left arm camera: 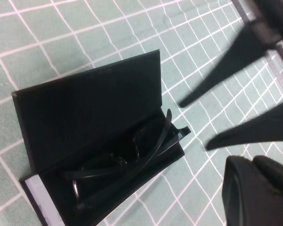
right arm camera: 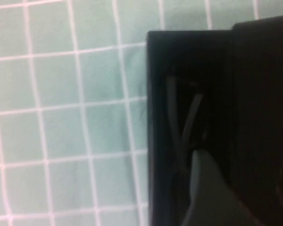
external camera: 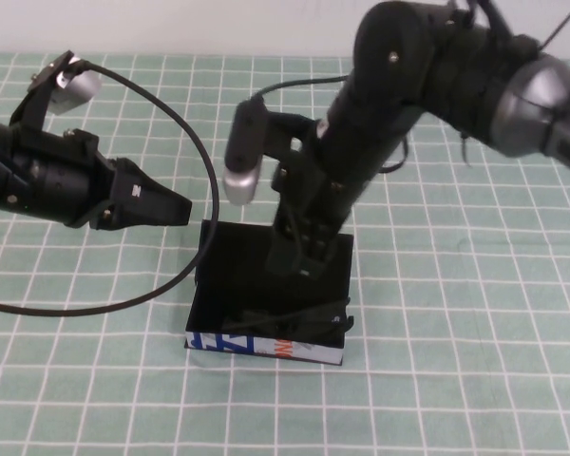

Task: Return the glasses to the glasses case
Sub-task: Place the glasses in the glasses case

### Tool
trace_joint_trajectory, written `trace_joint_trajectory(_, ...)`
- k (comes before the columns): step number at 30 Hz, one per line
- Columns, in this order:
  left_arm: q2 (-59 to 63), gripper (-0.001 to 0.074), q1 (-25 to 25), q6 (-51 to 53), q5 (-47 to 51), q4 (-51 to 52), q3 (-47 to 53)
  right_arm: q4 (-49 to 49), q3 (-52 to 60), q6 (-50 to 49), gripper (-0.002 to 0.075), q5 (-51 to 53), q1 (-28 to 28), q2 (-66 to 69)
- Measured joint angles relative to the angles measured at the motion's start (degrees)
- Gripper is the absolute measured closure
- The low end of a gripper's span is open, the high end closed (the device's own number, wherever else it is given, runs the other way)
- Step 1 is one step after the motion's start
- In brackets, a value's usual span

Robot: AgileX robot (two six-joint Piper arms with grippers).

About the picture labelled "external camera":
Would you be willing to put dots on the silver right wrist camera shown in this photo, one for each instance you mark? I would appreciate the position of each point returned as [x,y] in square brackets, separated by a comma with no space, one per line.
[242,157]

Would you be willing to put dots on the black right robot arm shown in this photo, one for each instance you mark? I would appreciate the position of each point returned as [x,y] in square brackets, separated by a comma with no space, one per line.
[408,57]

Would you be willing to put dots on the black framed glasses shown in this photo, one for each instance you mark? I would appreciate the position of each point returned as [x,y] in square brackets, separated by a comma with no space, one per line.
[290,323]

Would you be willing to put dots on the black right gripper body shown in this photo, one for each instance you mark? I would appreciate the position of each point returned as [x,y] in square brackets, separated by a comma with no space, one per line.
[323,190]

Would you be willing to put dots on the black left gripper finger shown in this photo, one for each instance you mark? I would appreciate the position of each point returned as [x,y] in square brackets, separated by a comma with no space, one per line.
[152,204]
[135,171]

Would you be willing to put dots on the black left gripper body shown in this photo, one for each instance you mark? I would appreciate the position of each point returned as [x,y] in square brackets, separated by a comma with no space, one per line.
[62,185]

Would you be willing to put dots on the black open glasses case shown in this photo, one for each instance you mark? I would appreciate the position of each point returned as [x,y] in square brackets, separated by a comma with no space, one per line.
[233,285]

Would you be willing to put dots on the green white-checked tablecloth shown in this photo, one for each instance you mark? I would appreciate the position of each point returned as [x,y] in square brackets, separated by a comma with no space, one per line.
[456,332]

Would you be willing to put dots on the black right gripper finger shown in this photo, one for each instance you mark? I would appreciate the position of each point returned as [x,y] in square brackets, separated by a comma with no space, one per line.
[316,259]
[284,254]

